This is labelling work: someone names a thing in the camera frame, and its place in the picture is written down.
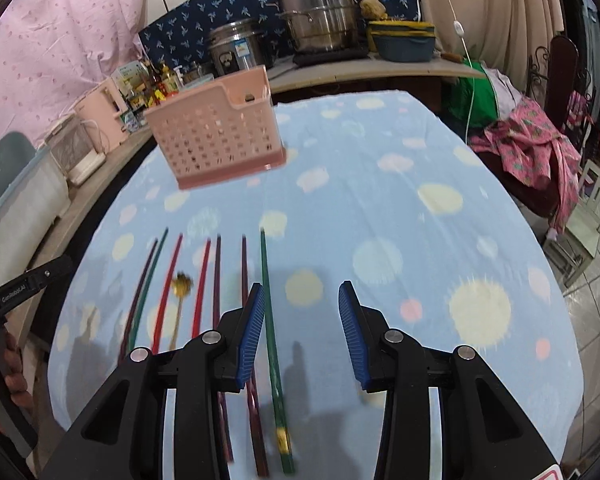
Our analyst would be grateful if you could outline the pink electric kettle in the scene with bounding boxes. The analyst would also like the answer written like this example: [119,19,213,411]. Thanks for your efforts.
[73,77,129,154]

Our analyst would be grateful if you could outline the beige curtain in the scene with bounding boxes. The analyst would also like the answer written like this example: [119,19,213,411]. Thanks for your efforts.
[422,0,564,90]

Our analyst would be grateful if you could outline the person's left hand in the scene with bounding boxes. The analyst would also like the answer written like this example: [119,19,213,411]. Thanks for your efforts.
[0,330,33,434]

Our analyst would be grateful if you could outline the pink dotted curtain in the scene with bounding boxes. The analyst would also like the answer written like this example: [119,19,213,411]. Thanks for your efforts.
[0,0,145,142]

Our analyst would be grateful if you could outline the pink perforated utensil basket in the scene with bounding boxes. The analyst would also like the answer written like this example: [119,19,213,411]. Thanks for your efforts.
[145,65,286,191]

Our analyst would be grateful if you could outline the silver rice cooker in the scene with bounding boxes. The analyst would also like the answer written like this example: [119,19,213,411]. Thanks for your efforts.
[208,18,273,76]

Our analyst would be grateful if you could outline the white power cable with switch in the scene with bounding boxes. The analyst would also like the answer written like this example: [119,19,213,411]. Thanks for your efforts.
[427,0,477,146]

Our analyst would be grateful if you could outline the white toaster oven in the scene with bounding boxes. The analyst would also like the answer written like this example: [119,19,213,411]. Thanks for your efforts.
[44,114,106,188]

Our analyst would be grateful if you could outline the red chopstick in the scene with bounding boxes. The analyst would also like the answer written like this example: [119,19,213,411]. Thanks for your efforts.
[151,234,183,354]
[192,240,211,338]

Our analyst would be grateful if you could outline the wooden counter shelf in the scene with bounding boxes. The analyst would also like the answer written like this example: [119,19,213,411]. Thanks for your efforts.
[30,56,484,266]

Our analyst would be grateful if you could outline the black induction cooker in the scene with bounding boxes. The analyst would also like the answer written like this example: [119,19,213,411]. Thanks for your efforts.
[292,47,370,67]

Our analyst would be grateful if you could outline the pink floral cloth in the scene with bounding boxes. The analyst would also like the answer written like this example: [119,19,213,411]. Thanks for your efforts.
[469,98,580,233]

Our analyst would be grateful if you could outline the gold flower spoon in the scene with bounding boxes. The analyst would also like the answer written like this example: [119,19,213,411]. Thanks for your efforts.
[169,272,193,351]

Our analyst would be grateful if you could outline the green chopstick gold band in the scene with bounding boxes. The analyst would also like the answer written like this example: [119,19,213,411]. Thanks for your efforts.
[260,228,296,476]

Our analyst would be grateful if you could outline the green plastic bag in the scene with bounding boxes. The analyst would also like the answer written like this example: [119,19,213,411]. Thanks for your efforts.
[445,58,498,133]

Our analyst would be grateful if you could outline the navy floral backsplash cloth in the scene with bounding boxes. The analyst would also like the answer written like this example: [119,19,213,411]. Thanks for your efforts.
[140,0,420,68]

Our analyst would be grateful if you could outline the dark maroon chopstick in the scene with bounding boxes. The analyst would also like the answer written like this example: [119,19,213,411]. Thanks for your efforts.
[117,238,158,364]
[240,236,270,478]

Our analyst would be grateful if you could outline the light blue patterned tablecloth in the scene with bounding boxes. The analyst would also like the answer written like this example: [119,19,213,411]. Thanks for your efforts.
[48,92,583,479]

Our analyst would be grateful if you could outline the white plastic storage bin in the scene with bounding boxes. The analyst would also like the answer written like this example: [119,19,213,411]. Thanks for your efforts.
[0,148,71,286]

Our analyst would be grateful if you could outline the oil bottle yellow cap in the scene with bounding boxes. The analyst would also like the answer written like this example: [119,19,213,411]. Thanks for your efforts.
[161,64,180,96]

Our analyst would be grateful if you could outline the stainless steel steamer pot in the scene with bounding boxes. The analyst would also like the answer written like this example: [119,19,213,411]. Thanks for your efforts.
[278,0,360,53]

